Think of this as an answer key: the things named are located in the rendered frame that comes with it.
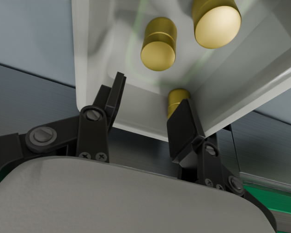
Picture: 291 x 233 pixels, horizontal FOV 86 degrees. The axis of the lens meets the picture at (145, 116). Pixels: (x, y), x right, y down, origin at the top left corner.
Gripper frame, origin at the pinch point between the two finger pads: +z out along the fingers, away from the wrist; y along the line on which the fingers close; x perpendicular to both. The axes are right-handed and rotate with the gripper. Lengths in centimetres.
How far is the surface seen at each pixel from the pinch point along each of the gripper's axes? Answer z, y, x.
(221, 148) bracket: 4.8, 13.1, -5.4
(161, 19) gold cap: 9.9, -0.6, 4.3
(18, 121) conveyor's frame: 7.9, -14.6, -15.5
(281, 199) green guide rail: 0.9, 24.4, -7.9
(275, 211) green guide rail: -0.7, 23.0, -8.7
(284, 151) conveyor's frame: 7.4, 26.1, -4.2
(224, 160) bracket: 3.3, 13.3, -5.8
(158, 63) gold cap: 6.7, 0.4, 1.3
